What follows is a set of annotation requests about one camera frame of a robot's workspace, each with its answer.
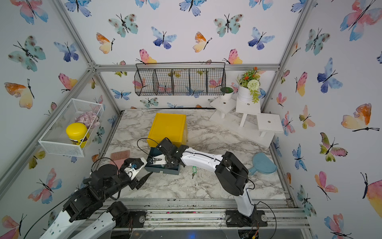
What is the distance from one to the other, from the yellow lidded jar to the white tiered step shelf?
2.48ft

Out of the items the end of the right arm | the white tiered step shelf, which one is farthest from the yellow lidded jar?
the white tiered step shelf

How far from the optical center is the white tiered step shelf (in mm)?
935

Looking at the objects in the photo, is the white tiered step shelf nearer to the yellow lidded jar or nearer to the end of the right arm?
the end of the right arm

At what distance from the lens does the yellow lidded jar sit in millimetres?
644
